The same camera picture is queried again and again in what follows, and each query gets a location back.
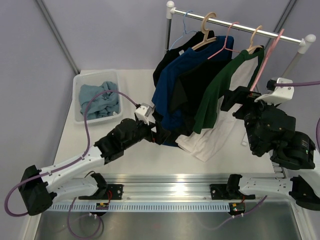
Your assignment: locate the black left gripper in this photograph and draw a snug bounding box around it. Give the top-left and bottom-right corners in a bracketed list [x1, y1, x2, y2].
[122, 116, 170, 151]

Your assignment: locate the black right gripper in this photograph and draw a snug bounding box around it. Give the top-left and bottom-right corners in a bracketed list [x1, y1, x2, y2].
[218, 85, 278, 152]

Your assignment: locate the light blue t-shirt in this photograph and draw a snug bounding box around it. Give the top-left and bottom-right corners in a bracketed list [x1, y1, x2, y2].
[78, 81, 120, 120]

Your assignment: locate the pink plastic hanger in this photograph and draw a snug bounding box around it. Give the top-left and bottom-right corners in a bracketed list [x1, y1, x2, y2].
[250, 28, 285, 92]

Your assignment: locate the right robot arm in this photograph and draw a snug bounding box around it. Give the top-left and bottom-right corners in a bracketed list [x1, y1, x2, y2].
[220, 86, 320, 211]

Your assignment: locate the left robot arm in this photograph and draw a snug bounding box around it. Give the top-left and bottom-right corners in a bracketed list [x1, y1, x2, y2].
[18, 118, 171, 216]

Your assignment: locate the green and white raglan shirt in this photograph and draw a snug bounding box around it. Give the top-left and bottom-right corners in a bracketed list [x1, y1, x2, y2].
[175, 46, 265, 162]

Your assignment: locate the black t-shirt middle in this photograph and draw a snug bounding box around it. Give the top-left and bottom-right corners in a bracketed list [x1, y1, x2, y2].
[164, 59, 231, 147]

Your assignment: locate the black t-shirt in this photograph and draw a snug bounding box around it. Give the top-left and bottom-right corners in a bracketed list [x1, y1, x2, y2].
[152, 31, 222, 87]
[164, 59, 231, 147]

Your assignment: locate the beige wooden hanger right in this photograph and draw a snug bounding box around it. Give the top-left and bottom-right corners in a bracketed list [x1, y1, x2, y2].
[246, 25, 263, 54]

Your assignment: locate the beige wooden hanger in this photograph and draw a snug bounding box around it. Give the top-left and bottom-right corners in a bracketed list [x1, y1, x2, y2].
[192, 12, 217, 51]
[246, 25, 263, 54]

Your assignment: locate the black t-shirt back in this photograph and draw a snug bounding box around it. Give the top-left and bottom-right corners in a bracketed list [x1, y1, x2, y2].
[152, 31, 222, 87]

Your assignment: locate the beige wooden hanger left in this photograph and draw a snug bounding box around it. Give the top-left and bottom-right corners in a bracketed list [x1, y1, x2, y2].
[192, 12, 217, 51]

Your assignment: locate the white plastic basket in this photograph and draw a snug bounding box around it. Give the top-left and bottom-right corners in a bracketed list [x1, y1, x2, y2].
[72, 69, 124, 124]

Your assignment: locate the left small circuit board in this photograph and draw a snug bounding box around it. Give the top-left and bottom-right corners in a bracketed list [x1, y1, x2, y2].
[96, 202, 110, 211]

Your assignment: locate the small circuit board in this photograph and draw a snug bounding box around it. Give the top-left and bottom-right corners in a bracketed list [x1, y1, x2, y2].
[229, 202, 246, 216]
[96, 202, 110, 211]

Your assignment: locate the right small circuit board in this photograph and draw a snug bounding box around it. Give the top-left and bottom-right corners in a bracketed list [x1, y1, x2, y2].
[229, 202, 246, 216]

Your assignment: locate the white metal clothes rack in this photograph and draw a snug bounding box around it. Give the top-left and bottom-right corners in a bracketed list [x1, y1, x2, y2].
[146, 0, 317, 146]

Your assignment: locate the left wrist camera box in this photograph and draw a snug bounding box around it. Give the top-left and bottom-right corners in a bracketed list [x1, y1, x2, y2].
[134, 103, 153, 126]

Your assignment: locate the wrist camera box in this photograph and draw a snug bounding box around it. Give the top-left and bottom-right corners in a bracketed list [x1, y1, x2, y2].
[254, 77, 294, 105]
[134, 103, 153, 126]

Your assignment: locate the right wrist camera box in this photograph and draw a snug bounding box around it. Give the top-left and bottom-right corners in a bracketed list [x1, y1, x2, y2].
[254, 77, 294, 105]

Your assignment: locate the pink wire hanger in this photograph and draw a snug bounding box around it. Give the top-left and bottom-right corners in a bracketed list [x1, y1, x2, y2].
[207, 21, 240, 60]

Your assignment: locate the aluminium rail frame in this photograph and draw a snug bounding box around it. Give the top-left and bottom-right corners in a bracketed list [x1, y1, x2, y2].
[47, 172, 301, 203]

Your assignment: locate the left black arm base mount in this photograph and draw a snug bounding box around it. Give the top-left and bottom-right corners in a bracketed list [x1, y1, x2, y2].
[93, 183, 124, 201]

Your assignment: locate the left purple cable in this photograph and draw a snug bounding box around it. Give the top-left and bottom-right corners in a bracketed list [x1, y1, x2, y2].
[4, 90, 141, 237]

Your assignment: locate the purple cable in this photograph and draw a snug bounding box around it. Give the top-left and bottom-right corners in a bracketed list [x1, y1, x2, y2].
[4, 90, 141, 237]
[274, 80, 320, 151]

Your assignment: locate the light blue wire hanger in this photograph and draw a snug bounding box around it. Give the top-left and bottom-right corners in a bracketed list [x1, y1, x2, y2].
[168, 10, 197, 50]

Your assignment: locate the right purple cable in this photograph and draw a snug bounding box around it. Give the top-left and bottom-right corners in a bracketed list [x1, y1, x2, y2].
[274, 80, 320, 151]

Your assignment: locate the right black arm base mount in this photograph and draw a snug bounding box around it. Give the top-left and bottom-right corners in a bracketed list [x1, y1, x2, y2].
[209, 183, 243, 200]

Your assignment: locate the white perforated cable duct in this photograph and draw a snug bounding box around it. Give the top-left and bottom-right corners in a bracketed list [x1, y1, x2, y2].
[42, 201, 232, 213]

